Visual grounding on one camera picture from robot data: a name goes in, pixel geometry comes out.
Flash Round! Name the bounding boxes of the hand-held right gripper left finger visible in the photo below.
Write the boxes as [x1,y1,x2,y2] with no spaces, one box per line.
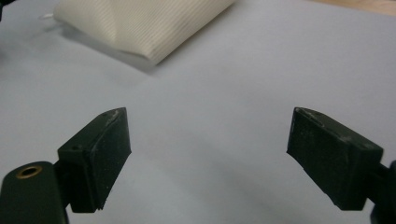
[54,106,133,214]

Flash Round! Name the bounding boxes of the white mesh laundry bag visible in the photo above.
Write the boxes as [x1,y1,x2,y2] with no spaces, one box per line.
[52,0,237,66]

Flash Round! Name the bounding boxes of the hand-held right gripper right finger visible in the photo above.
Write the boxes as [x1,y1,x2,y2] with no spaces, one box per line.
[286,106,385,211]

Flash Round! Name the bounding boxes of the light blue table mat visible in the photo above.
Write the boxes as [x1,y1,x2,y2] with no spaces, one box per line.
[0,0,396,224]

